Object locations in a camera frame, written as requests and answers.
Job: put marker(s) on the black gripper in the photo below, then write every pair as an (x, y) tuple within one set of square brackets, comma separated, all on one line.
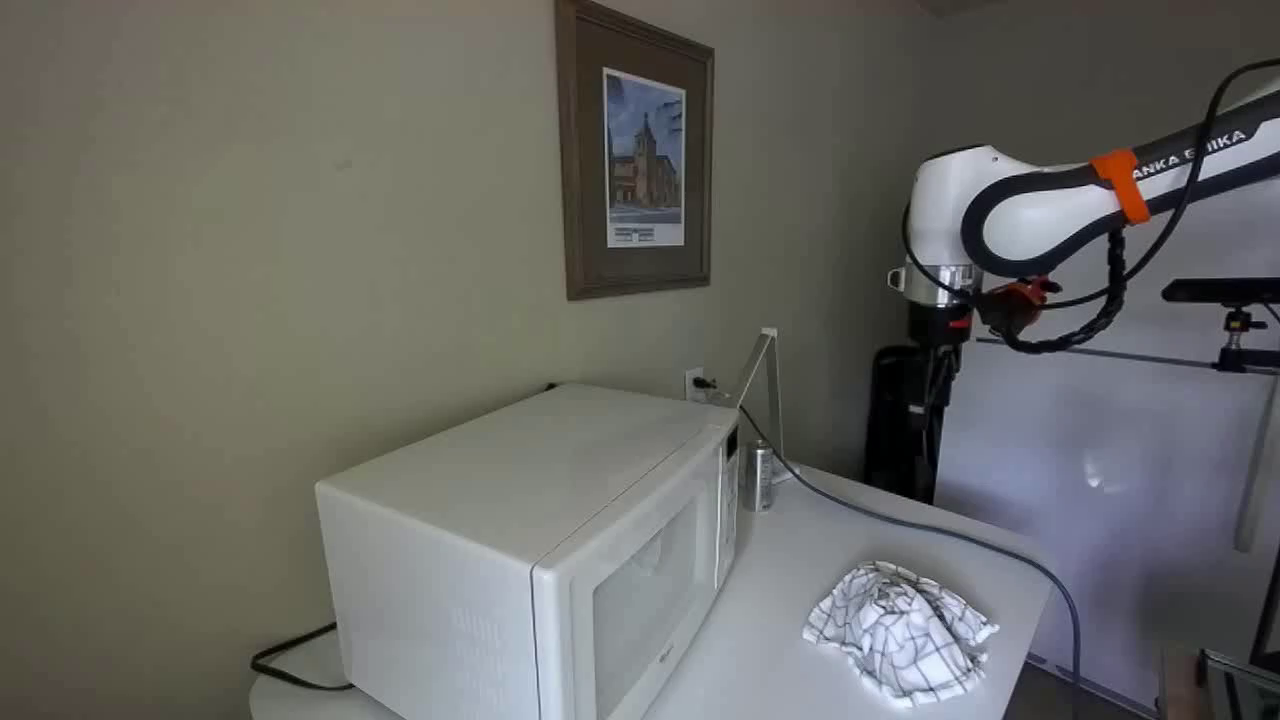
[(939, 348)]

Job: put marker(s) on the white green checked cloth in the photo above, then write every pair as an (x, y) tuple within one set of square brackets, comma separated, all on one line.
[(900, 631)]

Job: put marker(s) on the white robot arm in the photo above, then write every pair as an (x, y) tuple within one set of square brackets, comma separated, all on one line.
[(1043, 200)]

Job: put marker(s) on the small metal cylinder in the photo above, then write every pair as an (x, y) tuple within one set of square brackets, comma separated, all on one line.
[(763, 481)]

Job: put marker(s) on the white board panel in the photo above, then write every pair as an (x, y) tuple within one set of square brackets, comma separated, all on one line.
[(1107, 505)]

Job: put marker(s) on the framed building picture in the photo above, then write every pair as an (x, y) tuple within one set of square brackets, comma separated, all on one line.
[(635, 155)]

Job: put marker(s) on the white microwave oven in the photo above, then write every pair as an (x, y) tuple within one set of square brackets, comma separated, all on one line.
[(505, 534)]

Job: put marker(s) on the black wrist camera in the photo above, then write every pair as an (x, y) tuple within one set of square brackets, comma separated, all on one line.
[(1017, 305)]

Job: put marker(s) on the wall outlet with black plug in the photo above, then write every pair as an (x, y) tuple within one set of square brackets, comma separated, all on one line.
[(699, 384)]

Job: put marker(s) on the black camera on tripod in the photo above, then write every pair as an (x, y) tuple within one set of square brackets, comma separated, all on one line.
[(1222, 290)]

